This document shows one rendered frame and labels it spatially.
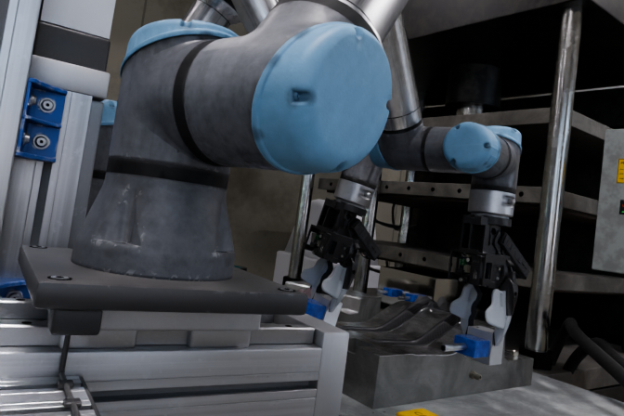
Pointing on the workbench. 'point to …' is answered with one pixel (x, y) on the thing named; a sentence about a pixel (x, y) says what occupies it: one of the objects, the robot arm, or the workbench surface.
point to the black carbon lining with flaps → (409, 318)
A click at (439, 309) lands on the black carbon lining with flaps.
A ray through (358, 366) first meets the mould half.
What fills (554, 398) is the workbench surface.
